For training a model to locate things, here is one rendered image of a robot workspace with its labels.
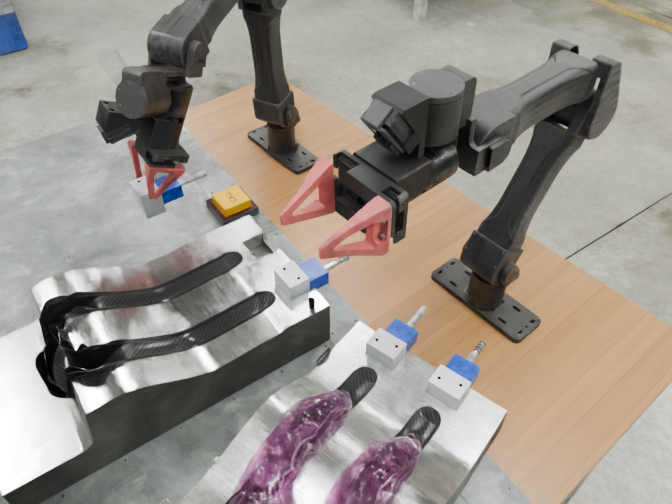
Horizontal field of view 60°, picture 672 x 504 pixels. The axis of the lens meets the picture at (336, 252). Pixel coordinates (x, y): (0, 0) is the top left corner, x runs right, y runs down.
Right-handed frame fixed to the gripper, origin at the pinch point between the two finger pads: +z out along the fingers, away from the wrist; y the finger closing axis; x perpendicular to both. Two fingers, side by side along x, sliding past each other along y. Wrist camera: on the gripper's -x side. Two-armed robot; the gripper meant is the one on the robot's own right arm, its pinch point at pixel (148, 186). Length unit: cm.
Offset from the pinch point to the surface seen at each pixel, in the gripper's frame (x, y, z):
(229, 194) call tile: 19.3, -2.7, 2.9
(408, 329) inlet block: 23, 46, -3
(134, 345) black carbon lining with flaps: -11.6, 28.3, 9.2
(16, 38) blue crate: 57, -288, 75
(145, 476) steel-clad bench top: -12.2, 41.0, 22.1
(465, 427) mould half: 20, 63, -1
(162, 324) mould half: -6.1, 25.3, 8.9
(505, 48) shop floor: 269, -124, -27
